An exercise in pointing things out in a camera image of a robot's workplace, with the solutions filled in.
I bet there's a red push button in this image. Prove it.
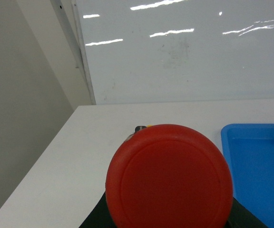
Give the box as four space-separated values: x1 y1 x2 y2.
105 124 233 228

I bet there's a white board panel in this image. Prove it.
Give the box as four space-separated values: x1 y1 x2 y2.
51 0 274 105

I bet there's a blue plastic tray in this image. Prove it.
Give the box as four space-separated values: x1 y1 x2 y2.
221 123 274 228

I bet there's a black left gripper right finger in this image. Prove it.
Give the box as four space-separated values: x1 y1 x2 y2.
226 198 268 228

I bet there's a worn black left gripper left finger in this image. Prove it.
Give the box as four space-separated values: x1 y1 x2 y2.
79 192 116 228

